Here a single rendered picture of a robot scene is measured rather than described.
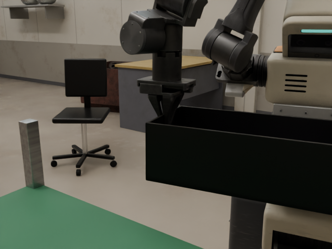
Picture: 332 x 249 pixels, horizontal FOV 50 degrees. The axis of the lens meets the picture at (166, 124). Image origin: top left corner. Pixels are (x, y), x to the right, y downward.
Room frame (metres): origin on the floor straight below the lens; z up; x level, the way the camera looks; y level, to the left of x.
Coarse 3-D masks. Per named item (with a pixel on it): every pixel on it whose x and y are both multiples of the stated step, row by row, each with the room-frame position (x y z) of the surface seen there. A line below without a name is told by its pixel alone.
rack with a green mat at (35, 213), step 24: (24, 120) 0.74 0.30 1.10; (24, 144) 0.72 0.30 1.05; (24, 168) 0.73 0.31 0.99; (24, 192) 0.70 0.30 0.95; (48, 192) 0.70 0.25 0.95; (0, 216) 0.60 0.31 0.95; (24, 216) 0.60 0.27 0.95; (48, 216) 0.60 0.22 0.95; (72, 216) 0.60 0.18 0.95; (96, 216) 0.60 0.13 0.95; (120, 216) 0.60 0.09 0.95; (0, 240) 0.52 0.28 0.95; (24, 240) 0.52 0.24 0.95; (48, 240) 0.52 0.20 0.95; (72, 240) 0.52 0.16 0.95; (96, 240) 0.52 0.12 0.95; (120, 240) 0.52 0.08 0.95; (144, 240) 0.52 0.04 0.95; (168, 240) 0.52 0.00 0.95
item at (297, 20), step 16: (288, 0) 0.91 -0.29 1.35; (304, 0) 0.87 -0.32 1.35; (320, 0) 0.86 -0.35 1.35; (288, 16) 0.86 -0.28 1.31; (304, 16) 0.84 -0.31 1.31; (320, 16) 0.83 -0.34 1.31; (288, 32) 0.86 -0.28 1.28; (304, 32) 0.84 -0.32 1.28; (320, 32) 0.83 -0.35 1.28; (288, 48) 0.90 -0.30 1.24; (304, 48) 0.88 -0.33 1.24; (320, 48) 0.86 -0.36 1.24
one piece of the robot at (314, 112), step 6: (276, 108) 0.89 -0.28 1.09; (282, 108) 0.89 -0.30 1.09; (288, 108) 0.88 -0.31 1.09; (294, 108) 0.88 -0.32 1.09; (300, 108) 0.87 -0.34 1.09; (306, 108) 0.87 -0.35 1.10; (312, 108) 0.86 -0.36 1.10; (318, 108) 0.85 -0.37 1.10; (324, 108) 0.85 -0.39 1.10; (330, 108) 0.85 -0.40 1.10; (276, 114) 0.89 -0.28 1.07; (282, 114) 0.89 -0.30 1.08; (288, 114) 0.88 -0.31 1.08; (294, 114) 0.88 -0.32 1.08; (300, 114) 0.87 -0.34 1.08; (306, 114) 0.86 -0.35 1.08; (312, 114) 0.86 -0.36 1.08; (318, 114) 0.85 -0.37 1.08; (324, 114) 0.85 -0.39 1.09; (330, 114) 0.84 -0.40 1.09
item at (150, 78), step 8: (152, 56) 0.70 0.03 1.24; (160, 56) 0.68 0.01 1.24; (168, 56) 0.67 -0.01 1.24; (176, 56) 0.69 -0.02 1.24; (152, 64) 0.69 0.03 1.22; (160, 64) 0.67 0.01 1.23; (168, 64) 0.67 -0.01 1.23; (176, 64) 0.68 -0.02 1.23; (152, 72) 0.69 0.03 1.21; (160, 72) 0.67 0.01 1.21; (168, 72) 0.67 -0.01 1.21; (176, 72) 0.68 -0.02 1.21; (144, 80) 0.68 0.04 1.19; (152, 80) 0.68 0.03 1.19; (160, 80) 0.67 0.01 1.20; (168, 80) 0.67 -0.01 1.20; (176, 80) 0.68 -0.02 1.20; (184, 80) 0.69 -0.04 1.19; (192, 80) 0.69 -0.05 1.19; (168, 88) 0.69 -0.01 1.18; (176, 88) 0.66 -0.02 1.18; (184, 88) 0.65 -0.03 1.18
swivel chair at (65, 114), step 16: (64, 64) 3.44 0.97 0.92; (80, 64) 3.43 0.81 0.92; (96, 64) 3.43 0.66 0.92; (80, 80) 3.41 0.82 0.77; (96, 80) 3.41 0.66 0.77; (80, 96) 3.40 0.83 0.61; (96, 96) 3.39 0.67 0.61; (64, 112) 3.22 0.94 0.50; (80, 112) 3.22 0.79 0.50; (96, 112) 3.22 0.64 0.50; (80, 160) 3.03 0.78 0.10
